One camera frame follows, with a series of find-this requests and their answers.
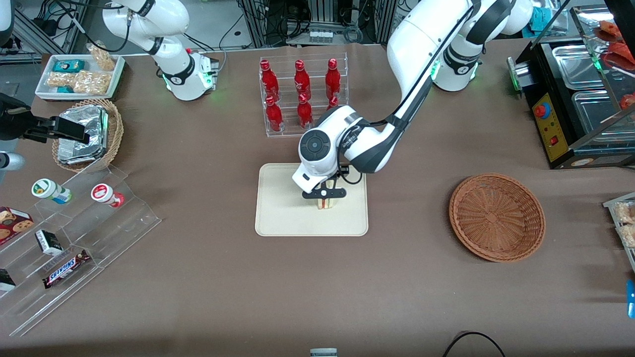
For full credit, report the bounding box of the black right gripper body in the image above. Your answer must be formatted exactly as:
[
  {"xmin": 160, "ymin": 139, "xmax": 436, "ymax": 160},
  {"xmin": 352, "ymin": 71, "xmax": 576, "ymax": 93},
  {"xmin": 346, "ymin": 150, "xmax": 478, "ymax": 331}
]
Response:
[{"xmin": 0, "ymin": 93, "xmax": 56, "ymax": 143}]

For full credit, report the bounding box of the beige plastic tray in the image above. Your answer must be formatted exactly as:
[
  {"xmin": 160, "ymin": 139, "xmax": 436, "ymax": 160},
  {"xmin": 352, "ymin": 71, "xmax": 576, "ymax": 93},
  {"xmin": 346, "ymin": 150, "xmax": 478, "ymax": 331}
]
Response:
[{"xmin": 254, "ymin": 163, "xmax": 369, "ymax": 237}]

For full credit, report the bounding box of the small deep wicker basket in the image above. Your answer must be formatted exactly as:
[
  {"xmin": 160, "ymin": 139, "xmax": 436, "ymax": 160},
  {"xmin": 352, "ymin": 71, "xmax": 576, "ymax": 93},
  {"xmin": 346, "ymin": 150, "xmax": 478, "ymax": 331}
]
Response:
[{"xmin": 52, "ymin": 99, "xmax": 124, "ymax": 173}]

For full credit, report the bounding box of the white rectangular snack tray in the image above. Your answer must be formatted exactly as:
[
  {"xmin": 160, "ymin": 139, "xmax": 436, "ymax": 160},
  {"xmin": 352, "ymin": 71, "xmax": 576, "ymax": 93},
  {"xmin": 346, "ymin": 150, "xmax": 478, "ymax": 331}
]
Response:
[{"xmin": 35, "ymin": 53, "xmax": 126, "ymax": 101}]

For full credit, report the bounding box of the round brown wicker basket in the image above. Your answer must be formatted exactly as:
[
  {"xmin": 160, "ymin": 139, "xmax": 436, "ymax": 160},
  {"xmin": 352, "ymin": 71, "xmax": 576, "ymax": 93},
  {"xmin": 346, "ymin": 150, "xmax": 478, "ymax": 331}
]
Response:
[{"xmin": 449, "ymin": 173, "xmax": 546, "ymax": 263}]

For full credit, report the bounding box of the silver foil wrapped pack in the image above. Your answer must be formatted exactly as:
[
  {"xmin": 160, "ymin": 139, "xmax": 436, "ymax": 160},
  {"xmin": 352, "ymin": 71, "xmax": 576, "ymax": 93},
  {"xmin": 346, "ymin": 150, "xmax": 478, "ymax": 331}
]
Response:
[
  {"xmin": 57, "ymin": 141, "xmax": 108, "ymax": 165},
  {"xmin": 59, "ymin": 105, "xmax": 109, "ymax": 149}
]

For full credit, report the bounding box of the clear bag of puffed snacks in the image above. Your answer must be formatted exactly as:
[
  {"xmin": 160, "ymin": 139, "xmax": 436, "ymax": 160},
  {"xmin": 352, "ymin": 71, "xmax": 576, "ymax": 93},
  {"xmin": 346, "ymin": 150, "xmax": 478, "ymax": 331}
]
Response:
[
  {"xmin": 73, "ymin": 70, "xmax": 113, "ymax": 95},
  {"xmin": 47, "ymin": 71, "xmax": 76, "ymax": 89},
  {"xmin": 86, "ymin": 43, "xmax": 116, "ymax": 71}
]

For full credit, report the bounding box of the clear acrylic bottle rack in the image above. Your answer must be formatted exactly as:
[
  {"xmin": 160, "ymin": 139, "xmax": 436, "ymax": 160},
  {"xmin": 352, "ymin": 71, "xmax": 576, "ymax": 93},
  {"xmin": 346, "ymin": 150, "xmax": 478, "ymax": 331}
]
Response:
[{"xmin": 258, "ymin": 53, "xmax": 350, "ymax": 138}]

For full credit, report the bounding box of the white bottle with green cap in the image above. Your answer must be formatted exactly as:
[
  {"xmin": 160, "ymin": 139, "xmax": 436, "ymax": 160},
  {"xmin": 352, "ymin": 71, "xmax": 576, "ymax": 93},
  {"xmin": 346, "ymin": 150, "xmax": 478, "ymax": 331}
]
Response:
[{"xmin": 31, "ymin": 178, "xmax": 73, "ymax": 205}]

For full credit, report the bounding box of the white bottle with red cap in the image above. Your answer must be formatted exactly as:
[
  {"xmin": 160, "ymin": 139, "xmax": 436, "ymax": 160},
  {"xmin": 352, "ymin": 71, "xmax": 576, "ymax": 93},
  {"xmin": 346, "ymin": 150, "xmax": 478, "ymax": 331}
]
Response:
[{"xmin": 90, "ymin": 183, "xmax": 125, "ymax": 208}]

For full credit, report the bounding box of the clear acrylic stepped shelf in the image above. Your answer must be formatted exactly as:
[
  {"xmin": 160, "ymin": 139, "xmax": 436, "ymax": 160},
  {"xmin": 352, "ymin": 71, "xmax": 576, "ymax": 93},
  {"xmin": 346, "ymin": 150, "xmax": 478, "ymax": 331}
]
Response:
[{"xmin": 0, "ymin": 165, "xmax": 162, "ymax": 338}]

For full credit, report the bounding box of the red cookie box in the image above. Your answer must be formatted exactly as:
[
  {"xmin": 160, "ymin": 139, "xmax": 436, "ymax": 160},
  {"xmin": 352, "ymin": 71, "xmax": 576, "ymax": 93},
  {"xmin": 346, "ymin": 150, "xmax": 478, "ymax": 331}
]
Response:
[{"xmin": 0, "ymin": 206, "xmax": 35, "ymax": 246}]

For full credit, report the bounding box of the small black and white box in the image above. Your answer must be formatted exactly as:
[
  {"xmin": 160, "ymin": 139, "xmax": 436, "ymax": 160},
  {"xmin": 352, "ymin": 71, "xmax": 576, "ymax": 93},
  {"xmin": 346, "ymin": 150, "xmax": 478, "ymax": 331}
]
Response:
[{"xmin": 34, "ymin": 229, "xmax": 64, "ymax": 256}]

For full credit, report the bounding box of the snickers chocolate bar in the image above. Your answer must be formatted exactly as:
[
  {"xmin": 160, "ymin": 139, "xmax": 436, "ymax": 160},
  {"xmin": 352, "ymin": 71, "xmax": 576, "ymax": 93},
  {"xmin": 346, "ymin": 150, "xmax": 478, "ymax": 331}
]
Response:
[{"xmin": 42, "ymin": 249, "xmax": 92, "ymax": 290}]

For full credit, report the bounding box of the black food warmer display case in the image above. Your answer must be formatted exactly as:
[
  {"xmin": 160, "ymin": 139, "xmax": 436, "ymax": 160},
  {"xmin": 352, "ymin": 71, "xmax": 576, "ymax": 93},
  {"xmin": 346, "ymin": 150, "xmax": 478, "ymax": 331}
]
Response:
[{"xmin": 507, "ymin": 0, "xmax": 635, "ymax": 170}]

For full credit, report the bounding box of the steel pan in warmer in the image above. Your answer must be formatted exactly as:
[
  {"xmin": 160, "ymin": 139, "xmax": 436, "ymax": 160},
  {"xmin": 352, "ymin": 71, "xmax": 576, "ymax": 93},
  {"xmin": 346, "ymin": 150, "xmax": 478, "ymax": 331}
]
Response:
[
  {"xmin": 552, "ymin": 44, "xmax": 597, "ymax": 91},
  {"xmin": 572, "ymin": 90, "xmax": 635, "ymax": 143}
]

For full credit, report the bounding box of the teal cloth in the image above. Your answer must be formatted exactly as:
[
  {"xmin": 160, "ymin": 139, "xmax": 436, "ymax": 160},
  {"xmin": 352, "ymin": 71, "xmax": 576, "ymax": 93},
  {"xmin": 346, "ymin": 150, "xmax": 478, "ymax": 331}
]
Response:
[{"xmin": 528, "ymin": 6, "xmax": 552, "ymax": 31}]

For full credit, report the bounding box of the grey bread shelf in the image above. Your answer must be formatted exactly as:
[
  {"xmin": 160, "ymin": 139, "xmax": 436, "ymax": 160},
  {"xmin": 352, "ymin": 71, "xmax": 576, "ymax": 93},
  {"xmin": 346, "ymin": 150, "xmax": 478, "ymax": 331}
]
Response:
[{"xmin": 602, "ymin": 193, "xmax": 635, "ymax": 273}]

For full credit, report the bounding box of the red food piece in warmer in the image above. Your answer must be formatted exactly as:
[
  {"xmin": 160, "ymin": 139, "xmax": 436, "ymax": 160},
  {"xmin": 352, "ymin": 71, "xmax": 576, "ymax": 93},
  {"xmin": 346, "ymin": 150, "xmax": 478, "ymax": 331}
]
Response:
[
  {"xmin": 593, "ymin": 20, "xmax": 624, "ymax": 43},
  {"xmin": 602, "ymin": 42, "xmax": 635, "ymax": 70}
]

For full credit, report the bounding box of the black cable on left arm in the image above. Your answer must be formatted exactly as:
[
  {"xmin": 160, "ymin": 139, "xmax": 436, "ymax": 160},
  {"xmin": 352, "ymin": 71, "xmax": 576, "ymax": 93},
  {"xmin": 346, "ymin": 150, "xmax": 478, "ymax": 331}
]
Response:
[{"xmin": 336, "ymin": 124, "xmax": 366, "ymax": 185}]

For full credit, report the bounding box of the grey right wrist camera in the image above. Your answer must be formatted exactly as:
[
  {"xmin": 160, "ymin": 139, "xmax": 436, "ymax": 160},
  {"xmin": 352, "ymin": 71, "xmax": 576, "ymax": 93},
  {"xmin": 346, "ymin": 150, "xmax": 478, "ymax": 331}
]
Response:
[{"xmin": 0, "ymin": 152, "xmax": 25, "ymax": 172}]

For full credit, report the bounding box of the black cable loop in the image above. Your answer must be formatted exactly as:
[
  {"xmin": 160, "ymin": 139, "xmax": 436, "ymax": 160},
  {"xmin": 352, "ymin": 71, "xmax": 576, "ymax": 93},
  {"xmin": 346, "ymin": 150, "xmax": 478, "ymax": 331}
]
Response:
[{"xmin": 443, "ymin": 331, "xmax": 506, "ymax": 357}]

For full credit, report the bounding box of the silver metal warmer handle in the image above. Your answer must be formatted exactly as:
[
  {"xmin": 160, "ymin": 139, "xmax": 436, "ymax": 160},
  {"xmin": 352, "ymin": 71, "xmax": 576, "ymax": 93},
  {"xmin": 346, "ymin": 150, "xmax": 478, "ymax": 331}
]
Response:
[{"xmin": 507, "ymin": 56, "xmax": 530, "ymax": 93}]

